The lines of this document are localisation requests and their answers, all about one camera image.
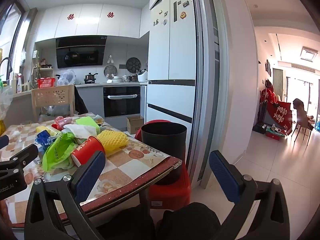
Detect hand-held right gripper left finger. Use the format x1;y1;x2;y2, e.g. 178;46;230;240
24;151;107;240

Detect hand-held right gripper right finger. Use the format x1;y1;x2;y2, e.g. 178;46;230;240
209;150;292;240

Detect blue snack packet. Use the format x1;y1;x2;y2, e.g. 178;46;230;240
35;130;57;153

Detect red paper cup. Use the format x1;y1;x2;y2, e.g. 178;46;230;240
71;136;107;167

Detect yellow sponge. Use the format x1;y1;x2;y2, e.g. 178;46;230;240
36;126;58;137

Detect green plastic bag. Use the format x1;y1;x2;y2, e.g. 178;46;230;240
42;132;79;172

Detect yellow foam fruit net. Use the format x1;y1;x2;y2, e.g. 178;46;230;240
97;130;128;157

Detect white tissue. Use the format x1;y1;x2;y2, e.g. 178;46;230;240
62;124;98;140

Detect pink plastic wrapper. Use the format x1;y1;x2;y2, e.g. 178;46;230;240
55;116;73;130

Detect green sponge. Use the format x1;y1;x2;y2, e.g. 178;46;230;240
75;116;101;135

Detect black trash bin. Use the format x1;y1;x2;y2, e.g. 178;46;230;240
141;122;187;185

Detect checkered patterned tablecloth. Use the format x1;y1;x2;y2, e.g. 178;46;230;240
0;112;182;224

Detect large clear plastic bag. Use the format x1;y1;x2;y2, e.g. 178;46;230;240
0;87;13;120

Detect red plastic stool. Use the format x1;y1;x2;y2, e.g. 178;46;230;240
134;120;192;209

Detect beige wooden chair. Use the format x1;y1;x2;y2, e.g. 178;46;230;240
31;84;75;122

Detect cardboard box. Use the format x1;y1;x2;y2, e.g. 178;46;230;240
126;116;145;135

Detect red plastic basket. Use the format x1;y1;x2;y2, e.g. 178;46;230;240
37;77;56;89

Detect dark jacket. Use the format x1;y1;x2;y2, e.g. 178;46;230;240
74;86;88;115

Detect black kitchen faucet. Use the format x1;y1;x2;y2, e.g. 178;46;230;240
0;57;13;85

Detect black built-in oven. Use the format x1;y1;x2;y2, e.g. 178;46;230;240
103;86;141;118

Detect grey kitchen cabinet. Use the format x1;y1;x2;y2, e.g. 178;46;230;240
12;82;148;120

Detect kitchen shelf rack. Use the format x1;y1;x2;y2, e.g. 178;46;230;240
32;64;54;83

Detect red gift bag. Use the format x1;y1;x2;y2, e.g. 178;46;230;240
266;100;293;135

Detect black cooking pot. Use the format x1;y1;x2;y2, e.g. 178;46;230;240
84;72;98;83

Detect brown dining chair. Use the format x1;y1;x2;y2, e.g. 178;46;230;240
291;98;314;144

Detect kitchen window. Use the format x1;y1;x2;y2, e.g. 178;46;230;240
0;5;25;63

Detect green curtain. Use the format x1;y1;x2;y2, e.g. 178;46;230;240
272;69;285;100

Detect black range hood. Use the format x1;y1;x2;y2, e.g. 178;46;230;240
55;35;107;69

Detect white refrigerator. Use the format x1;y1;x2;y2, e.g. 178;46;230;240
146;0;198;130

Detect square ceiling light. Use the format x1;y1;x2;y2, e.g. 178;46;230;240
300;46;319;62

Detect white upper cabinets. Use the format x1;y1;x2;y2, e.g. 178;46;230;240
35;4;150;42

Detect group of fridge magnets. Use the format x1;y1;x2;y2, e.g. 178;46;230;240
152;0;194;27

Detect grey sliding door frame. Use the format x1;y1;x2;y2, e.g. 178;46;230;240
191;0;229;188

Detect round patterned wall plate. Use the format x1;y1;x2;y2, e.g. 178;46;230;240
104;65;118;79

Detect dark round wall tray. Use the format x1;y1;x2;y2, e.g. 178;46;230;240
126;57;142;72

